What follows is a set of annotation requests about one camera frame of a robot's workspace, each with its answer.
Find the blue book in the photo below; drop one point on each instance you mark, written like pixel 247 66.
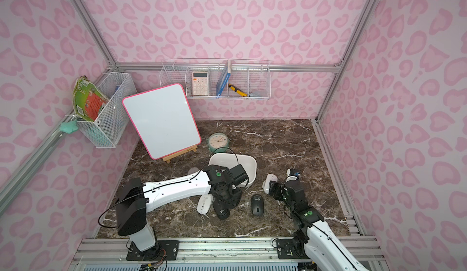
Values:
pixel 224 79

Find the green alarm clock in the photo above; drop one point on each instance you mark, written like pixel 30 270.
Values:
pixel 218 143

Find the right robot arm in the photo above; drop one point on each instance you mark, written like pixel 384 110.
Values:
pixel 313 239

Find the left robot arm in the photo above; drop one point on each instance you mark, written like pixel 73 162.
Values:
pixel 139 198

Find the pink framed whiteboard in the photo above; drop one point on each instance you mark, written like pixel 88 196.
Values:
pixel 163 120

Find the white storage box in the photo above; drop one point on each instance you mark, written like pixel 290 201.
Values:
pixel 230 160

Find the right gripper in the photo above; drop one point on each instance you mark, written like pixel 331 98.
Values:
pixel 279 191

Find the glossy white mouse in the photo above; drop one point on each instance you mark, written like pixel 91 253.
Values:
pixel 266 185

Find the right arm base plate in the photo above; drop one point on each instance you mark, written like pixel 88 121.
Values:
pixel 288 249

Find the wooden whiteboard stand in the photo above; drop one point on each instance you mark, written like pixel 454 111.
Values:
pixel 170 157

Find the grey speckled mouse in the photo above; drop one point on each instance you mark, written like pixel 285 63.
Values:
pixel 192 171

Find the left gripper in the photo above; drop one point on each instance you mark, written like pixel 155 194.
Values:
pixel 222 207

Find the yellow utility knife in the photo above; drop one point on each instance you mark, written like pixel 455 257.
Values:
pixel 238 91

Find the white wire shelf back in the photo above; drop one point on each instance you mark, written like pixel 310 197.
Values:
pixel 252 77

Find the green red packet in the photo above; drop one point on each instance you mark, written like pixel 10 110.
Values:
pixel 87 99

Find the pink calculator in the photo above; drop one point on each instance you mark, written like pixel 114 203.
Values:
pixel 200 83

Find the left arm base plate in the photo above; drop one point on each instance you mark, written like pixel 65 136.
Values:
pixel 153 251

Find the green clip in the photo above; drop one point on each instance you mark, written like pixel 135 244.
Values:
pixel 69 127

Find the white upside-down mouse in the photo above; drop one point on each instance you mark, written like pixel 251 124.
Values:
pixel 204 204

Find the white wire basket left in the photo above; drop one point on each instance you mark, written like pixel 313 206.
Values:
pixel 105 132

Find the black ribbed mouse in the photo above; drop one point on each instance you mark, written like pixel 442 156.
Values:
pixel 257 205

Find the aluminium rail front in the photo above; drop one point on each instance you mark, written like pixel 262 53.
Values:
pixel 213 250

